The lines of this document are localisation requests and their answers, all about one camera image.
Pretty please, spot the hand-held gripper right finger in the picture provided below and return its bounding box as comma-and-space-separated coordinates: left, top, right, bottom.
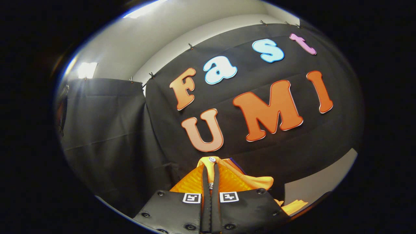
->
212, 162, 290, 234

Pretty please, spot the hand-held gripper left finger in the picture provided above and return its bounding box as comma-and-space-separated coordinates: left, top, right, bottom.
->
133, 164, 212, 234

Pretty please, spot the yellow polo shirt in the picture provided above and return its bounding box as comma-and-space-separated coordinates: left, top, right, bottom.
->
197, 156, 308, 216

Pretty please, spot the black backdrop cloth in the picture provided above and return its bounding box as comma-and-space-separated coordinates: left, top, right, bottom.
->
55, 23, 364, 218

